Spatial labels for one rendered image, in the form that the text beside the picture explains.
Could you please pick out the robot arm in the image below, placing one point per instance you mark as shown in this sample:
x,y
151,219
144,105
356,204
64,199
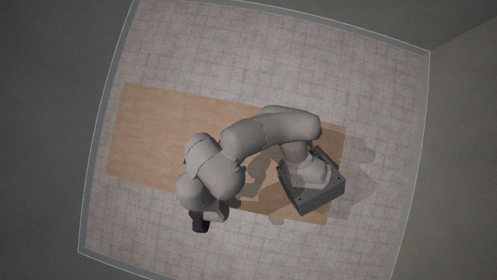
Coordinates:
x,y
213,170

